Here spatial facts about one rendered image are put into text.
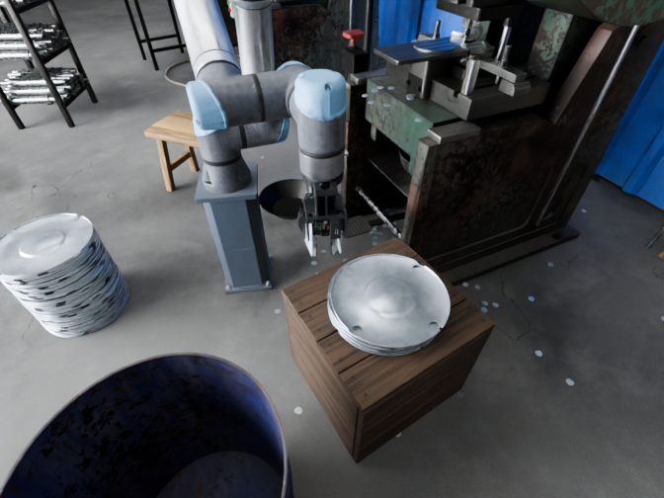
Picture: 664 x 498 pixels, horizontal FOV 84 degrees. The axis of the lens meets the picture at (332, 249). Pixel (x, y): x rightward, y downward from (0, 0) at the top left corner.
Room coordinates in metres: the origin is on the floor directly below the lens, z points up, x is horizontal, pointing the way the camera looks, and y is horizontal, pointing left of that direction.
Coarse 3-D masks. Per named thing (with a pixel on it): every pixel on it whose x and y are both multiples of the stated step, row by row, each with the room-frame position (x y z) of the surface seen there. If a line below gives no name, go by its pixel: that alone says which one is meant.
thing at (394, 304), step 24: (360, 264) 0.68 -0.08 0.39; (384, 264) 0.68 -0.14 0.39; (408, 264) 0.68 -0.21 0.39; (336, 288) 0.60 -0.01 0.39; (360, 288) 0.60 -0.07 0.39; (384, 288) 0.59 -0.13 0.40; (408, 288) 0.59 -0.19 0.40; (432, 288) 0.60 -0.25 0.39; (336, 312) 0.52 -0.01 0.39; (360, 312) 0.52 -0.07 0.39; (384, 312) 0.52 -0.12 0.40; (408, 312) 0.52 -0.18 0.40; (432, 312) 0.52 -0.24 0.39; (360, 336) 0.46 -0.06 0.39; (384, 336) 0.46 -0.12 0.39; (408, 336) 0.46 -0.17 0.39; (432, 336) 0.45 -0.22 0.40
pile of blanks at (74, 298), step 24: (96, 240) 0.90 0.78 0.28; (72, 264) 0.78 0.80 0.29; (96, 264) 0.84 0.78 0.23; (24, 288) 0.71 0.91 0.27; (48, 288) 0.72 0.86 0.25; (72, 288) 0.75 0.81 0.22; (96, 288) 0.79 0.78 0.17; (120, 288) 0.87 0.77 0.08; (48, 312) 0.71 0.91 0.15; (72, 312) 0.73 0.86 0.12; (96, 312) 0.77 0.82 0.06; (120, 312) 0.81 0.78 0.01; (72, 336) 0.71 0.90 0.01
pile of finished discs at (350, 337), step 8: (352, 272) 0.66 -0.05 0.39; (328, 296) 0.57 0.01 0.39; (328, 304) 0.56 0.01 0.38; (328, 312) 0.55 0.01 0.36; (336, 320) 0.50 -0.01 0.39; (336, 328) 0.51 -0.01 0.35; (344, 328) 0.48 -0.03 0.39; (360, 328) 0.48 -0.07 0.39; (344, 336) 0.49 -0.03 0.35; (352, 336) 0.47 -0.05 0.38; (352, 344) 0.46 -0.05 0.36; (360, 344) 0.45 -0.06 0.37; (368, 344) 0.45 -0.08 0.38; (424, 344) 0.46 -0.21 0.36; (368, 352) 0.44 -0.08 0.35; (376, 352) 0.44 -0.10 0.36; (384, 352) 0.44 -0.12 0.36; (392, 352) 0.44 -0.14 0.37; (400, 352) 0.44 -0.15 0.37; (408, 352) 0.44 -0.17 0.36
